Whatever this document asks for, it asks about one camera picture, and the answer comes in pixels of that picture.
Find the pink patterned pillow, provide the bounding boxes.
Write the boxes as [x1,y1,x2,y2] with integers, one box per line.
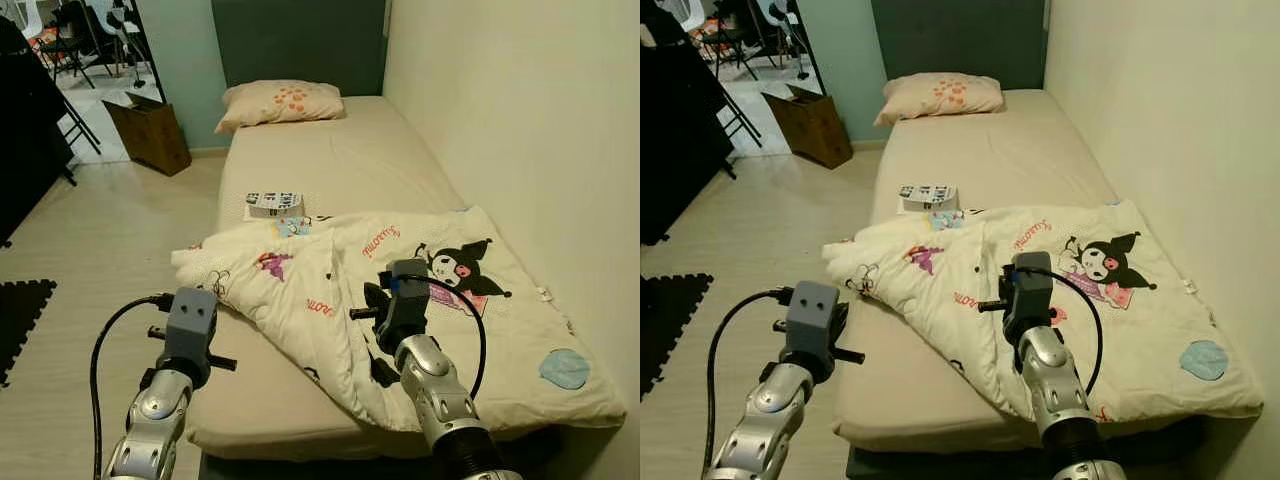
[215,80,346,134]
[875,72,1006,127]

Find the white book blue letters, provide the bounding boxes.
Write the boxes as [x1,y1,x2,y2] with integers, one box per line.
[245,191,306,221]
[898,184,959,214]

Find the beige sheeted mattress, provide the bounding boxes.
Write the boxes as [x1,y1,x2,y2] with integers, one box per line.
[185,95,626,461]
[833,88,1263,453]

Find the black foam floor mat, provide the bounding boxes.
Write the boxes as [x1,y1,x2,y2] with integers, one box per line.
[640,273,714,399]
[0,279,58,389]

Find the teal padded headboard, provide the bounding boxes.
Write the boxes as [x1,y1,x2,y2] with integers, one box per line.
[210,0,389,98]
[870,0,1048,91]

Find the black clothes rack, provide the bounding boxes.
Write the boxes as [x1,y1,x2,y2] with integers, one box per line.
[640,0,736,246]
[0,15,76,246]

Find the white office chair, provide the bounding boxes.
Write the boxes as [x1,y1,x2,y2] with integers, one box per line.
[755,0,826,81]
[100,0,166,91]

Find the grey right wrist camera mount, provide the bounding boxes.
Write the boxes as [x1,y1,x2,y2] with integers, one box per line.
[1005,251,1054,341]
[385,259,433,346]

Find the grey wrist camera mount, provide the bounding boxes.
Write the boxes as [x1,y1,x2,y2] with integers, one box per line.
[165,287,219,366]
[1005,251,1054,341]
[385,259,433,346]
[785,281,839,363]

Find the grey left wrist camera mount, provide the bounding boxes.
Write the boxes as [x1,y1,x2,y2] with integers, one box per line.
[165,287,219,366]
[785,281,839,363]

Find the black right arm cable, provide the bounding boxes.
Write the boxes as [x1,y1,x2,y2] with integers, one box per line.
[420,275,488,401]
[1040,265,1104,396]

